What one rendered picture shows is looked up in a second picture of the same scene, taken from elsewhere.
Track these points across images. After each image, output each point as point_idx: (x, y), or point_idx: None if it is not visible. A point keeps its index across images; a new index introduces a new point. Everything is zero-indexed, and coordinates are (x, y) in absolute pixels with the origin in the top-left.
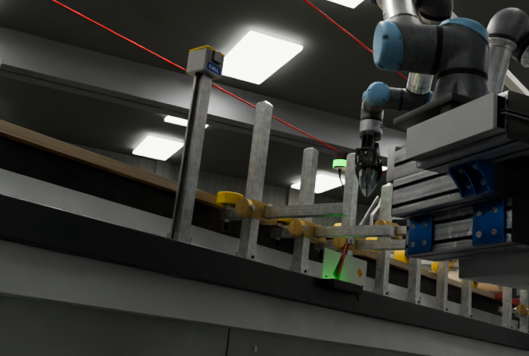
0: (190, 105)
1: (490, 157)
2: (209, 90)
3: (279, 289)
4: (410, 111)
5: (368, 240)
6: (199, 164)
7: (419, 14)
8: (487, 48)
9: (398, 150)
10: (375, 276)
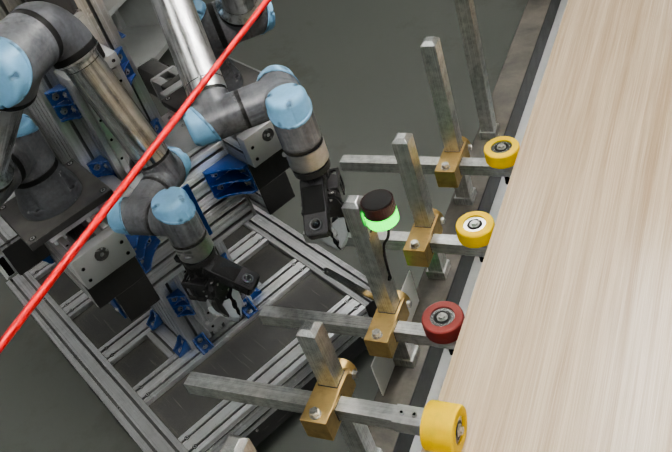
0: (475, 13)
1: None
2: (455, 3)
3: None
4: (257, 71)
5: (354, 315)
6: (469, 74)
7: None
8: None
9: None
10: (371, 436)
